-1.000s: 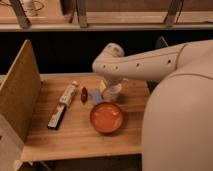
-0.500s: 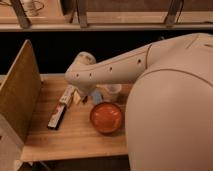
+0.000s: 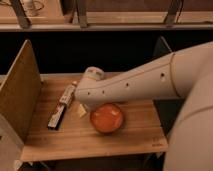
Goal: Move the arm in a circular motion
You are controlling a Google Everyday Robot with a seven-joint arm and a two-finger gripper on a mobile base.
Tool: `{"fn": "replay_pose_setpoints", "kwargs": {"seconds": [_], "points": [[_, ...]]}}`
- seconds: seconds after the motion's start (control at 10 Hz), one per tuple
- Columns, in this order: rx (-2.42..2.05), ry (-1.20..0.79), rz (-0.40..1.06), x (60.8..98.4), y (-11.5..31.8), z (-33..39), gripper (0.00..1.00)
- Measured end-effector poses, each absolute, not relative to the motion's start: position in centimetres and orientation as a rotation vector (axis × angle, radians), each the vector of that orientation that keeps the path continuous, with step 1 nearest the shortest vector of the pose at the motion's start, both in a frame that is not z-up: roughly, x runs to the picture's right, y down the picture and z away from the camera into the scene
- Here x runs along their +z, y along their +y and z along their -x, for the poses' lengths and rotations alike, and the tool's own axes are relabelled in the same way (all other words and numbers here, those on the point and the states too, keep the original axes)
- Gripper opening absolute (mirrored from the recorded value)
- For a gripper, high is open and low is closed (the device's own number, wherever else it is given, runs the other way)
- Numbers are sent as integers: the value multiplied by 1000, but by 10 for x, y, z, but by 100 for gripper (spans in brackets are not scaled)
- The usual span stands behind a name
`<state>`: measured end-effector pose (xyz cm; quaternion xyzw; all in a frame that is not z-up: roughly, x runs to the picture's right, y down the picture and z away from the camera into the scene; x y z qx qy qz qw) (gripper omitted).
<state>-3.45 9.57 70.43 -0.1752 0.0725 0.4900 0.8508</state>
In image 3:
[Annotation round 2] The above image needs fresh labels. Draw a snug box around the white tube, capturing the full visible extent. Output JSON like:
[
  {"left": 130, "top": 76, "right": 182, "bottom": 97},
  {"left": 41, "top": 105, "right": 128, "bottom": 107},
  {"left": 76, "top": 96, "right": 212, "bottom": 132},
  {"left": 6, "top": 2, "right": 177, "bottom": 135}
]
[{"left": 59, "top": 81, "right": 77, "bottom": 106}]

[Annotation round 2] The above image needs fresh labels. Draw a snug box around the right dark side panel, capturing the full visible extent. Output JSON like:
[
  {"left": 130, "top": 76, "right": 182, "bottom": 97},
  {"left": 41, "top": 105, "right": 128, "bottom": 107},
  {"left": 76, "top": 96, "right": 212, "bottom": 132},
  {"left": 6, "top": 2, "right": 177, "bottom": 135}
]
[{"left": 153, "top": 36, "right": 184, "bottom": 134}]

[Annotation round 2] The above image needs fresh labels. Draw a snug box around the yellow sponge piece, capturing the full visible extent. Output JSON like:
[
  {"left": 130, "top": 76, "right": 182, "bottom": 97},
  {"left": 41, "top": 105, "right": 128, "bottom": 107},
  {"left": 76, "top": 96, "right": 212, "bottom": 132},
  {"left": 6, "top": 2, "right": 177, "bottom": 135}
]
[{"left": 77, "top": 104, "right": 87, "bottom": 117}]

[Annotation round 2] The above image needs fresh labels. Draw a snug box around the white cup on shelf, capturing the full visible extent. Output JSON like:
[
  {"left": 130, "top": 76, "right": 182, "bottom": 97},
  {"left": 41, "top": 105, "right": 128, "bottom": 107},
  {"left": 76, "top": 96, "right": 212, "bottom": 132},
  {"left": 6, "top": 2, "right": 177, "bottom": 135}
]
[{"left": 23, "top": 0, "right": 38, "bottom": 17}]

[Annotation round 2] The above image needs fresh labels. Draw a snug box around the left wooden side panel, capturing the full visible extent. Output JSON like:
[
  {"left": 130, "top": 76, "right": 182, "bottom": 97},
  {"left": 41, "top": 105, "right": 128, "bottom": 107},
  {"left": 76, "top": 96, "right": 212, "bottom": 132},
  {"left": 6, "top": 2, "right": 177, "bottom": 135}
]
[{"left": 0, "top": 40, "right": 41, "bottom": 142}]

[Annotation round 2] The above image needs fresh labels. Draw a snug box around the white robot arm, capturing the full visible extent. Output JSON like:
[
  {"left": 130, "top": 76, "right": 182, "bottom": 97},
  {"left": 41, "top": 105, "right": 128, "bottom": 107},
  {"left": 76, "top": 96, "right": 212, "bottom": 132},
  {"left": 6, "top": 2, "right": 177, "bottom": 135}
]
[{"left": 75, "top": 41, "right": 213, "bottom": 171}]

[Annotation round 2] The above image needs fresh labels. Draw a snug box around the long dark box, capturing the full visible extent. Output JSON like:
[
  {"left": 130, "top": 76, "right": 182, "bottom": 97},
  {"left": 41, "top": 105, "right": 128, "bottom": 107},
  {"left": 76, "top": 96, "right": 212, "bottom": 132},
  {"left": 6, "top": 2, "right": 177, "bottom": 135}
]
[{"left": 47, "top": 103, "right": 66, "bottom": 130}]

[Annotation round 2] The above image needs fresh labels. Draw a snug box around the orange bowl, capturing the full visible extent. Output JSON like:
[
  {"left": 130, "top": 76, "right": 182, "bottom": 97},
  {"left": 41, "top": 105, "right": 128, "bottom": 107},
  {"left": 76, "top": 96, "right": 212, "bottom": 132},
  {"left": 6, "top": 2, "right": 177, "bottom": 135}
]
[{"left": 90, "top": 103, "right": 124, "bottom": 134}]

